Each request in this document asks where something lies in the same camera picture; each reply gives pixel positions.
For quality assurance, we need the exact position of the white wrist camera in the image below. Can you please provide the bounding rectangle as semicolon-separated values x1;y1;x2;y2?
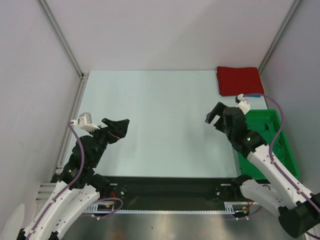
70;112;100;133
235;94;251;115

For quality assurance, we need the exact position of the aluminium rail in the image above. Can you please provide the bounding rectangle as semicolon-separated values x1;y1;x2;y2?
35;182;67;203
55;72;90;173

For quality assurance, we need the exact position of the left aluminium frame post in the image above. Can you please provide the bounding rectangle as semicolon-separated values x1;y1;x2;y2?
36;0;84;79

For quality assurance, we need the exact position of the right aluminium frame post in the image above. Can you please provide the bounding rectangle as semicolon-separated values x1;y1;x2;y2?
258;0;304;74

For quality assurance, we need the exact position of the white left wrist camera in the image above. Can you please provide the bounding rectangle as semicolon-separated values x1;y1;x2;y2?
70;112;100;133

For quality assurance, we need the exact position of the folded blue t shirt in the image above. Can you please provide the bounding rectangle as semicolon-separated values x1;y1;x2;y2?
243;94;261;98

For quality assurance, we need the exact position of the grey slotted cable duct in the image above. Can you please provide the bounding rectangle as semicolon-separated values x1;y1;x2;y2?
83;203;248;215

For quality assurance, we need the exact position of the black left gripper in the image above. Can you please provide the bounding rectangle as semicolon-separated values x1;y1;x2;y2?
87;118;130;166

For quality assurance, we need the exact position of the aluminium left side rail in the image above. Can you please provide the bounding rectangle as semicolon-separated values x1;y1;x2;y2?
55;72;90;173

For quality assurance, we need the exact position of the green t shirt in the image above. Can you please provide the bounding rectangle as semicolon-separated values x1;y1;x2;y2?
246;117;288;166

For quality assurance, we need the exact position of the aluminium front rail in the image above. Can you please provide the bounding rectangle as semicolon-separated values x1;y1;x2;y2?
35;182;67;203

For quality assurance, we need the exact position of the aluminium frame post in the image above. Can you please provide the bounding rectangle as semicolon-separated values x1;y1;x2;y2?
36;0;84;79
258;0;304;74

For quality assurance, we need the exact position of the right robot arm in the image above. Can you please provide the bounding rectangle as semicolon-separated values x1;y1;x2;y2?
205;100;320;238

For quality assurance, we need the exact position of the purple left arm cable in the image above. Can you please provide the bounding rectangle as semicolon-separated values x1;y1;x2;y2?
24;121;124;238

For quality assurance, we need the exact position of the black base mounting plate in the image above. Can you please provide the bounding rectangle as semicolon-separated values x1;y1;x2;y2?
98;176;251;212

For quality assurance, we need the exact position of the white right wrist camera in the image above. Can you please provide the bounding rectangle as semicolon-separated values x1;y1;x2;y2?
235;94;251;115

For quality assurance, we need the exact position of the folded red t shirt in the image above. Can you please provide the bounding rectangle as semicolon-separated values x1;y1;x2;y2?
216;66;265;97

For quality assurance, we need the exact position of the green plastic bin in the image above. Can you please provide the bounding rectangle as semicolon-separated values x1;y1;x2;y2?
238;109;300;180

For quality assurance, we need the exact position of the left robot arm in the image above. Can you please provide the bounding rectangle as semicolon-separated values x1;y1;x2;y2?
17;113;130;240

